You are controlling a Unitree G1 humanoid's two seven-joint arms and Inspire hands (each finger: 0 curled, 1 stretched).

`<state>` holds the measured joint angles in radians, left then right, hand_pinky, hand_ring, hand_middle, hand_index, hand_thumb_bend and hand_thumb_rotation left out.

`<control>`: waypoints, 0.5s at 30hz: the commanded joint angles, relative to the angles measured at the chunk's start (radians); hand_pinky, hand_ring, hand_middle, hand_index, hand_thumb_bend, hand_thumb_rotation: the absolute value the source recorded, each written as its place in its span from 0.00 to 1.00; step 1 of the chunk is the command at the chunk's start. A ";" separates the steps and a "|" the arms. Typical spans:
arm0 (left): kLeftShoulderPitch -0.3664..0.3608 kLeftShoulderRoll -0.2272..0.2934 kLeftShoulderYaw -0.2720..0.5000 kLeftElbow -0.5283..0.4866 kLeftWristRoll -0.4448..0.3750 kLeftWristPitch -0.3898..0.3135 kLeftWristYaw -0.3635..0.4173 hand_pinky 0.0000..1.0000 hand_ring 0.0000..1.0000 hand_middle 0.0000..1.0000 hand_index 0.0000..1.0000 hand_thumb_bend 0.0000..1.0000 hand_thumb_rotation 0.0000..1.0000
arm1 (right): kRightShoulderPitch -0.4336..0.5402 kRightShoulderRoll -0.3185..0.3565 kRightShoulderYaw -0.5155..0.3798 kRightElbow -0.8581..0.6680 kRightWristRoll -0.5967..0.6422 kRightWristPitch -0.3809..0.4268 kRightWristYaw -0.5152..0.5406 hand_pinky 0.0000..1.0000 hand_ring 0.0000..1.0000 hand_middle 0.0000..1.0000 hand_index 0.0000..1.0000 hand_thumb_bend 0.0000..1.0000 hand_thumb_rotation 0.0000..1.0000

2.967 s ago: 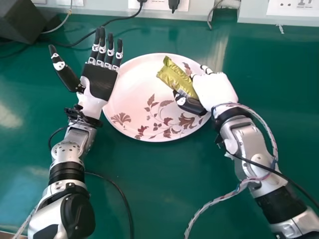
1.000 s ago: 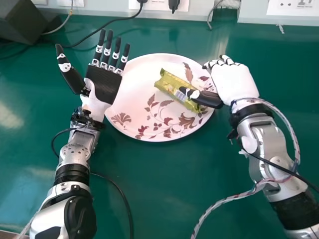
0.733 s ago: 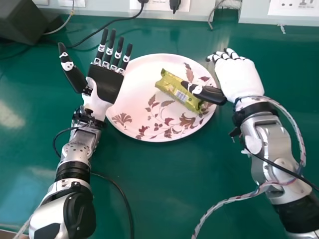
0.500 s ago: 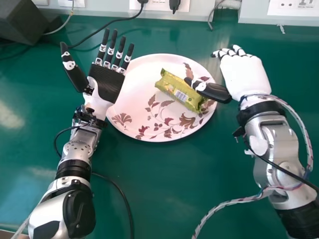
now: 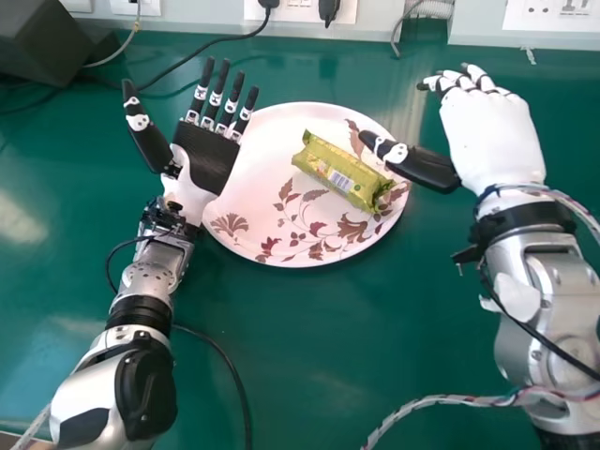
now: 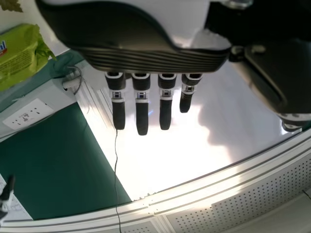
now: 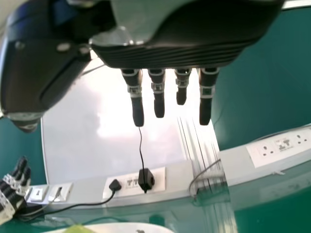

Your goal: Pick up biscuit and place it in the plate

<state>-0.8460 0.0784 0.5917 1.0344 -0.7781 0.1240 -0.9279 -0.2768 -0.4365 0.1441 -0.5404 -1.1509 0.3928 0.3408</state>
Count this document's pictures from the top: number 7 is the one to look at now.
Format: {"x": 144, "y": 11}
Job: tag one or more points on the small white socket plate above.
{"x": 39, "y": 194}
{"x": 66, "y": 191}

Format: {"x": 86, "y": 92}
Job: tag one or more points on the yellow-green biscuit packet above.
{"x": 74, "y": 229}

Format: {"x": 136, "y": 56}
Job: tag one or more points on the plate with brown leaf pattern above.
{"x": 109, "y": 229}

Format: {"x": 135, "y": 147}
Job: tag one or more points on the black power adapter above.
{"x": 145, "y": 178}

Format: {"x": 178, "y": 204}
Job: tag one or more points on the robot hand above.
{"x": 12, "y": 194}
{"x": 170, "y": 31}

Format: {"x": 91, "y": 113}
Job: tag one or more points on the white socket strip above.
{"x": 128, "y": 182}
{"x": 267, "y": 148}

